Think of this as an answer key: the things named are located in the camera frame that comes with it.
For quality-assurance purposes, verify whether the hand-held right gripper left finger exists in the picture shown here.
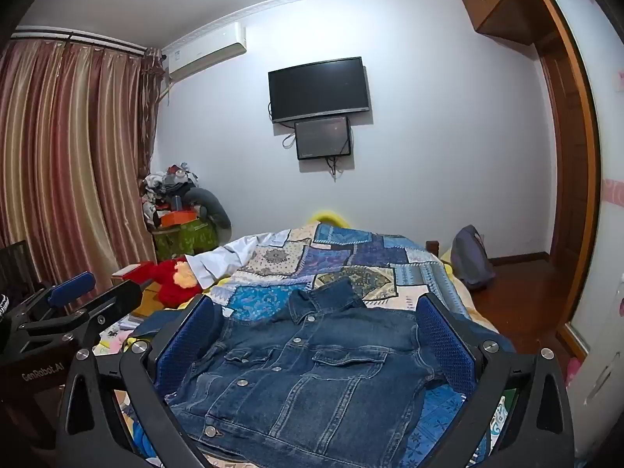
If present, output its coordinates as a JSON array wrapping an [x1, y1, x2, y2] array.
[[56, 295, 235, 468]]

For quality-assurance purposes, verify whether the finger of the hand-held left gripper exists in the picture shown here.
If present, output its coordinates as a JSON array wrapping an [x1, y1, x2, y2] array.
[[62, 280, 143, 348], [17, 271, 97, 325]]

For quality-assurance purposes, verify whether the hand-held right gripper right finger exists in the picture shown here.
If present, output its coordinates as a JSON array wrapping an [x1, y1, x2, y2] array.
[[414, 292, 576, 468]]

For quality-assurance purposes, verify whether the blue denim jacket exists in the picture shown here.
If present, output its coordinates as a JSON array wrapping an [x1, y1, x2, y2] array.
[[129, 277, 518, 468]]

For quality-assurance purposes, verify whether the pile of clothes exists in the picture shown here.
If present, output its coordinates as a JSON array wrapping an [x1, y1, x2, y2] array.
[[141, 163, 200, 227]]

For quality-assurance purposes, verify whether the red book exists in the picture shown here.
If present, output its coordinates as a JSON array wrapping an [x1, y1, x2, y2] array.
[[111, 263, 157, 282]]

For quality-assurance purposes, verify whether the red plush toy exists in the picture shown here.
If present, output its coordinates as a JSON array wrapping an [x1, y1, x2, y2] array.
[[124, 257, 206, 309]]

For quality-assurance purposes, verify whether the dark wooden chair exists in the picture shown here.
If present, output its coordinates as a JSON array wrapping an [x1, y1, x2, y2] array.
[[0, 240, 44, 303]]

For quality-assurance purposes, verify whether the light blue printed bedsheet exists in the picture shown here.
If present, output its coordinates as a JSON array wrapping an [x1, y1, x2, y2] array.
[[404, 390, 493, 468]]

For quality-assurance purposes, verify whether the white shirt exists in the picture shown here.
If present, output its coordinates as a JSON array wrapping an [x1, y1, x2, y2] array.
[[188, 228, 303, 287]]

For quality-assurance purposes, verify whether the grey backpack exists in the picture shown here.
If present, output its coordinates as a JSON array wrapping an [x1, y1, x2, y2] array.
[[449, 225, 496, 291]]

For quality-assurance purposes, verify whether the green patterned box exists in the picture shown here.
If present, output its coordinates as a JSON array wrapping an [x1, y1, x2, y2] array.
[[152, 219, 218, 261]]

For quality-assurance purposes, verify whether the orange box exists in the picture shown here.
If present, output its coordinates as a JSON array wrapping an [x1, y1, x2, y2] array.
[[160, 209, 200, 228]]

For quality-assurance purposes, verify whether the grey neck pillow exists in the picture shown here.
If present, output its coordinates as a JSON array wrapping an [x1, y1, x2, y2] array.
[[183, 186, 232, 231]]

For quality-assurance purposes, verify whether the striped pink gold curtain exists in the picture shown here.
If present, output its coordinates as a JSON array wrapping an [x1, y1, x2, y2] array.
[[0, 39, 164, 303]]

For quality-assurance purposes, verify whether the blue patchwork quilt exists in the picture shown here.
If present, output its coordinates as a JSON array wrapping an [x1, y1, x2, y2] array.
[[209, 222, 493, 332]]

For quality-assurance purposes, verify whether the yellow rounded item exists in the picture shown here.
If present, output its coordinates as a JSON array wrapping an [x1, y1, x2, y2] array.
[[309, 209, 352, 229]]

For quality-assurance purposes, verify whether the white wardrobe door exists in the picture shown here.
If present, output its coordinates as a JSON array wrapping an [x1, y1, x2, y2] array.
[[536, 0, 624, 449]]

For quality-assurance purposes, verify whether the white air conditioner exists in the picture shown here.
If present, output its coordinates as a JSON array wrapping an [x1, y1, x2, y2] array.
[[163, 23, 247, 82]]

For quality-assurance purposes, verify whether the small black wall monitor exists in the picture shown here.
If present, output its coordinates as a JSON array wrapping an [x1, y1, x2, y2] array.
[[294, 116, 352, 160]]

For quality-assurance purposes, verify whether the wooden door frame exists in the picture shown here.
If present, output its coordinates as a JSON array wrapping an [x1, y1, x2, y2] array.
[[524, 0, 601, 362]]

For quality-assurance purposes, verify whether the white curtain rail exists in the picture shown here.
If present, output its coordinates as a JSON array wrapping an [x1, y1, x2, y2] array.
[[11, 29, 147, 53]]

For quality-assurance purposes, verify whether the black wall television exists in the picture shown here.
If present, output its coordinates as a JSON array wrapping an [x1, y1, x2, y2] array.
[[268, 57, 371, 124]]

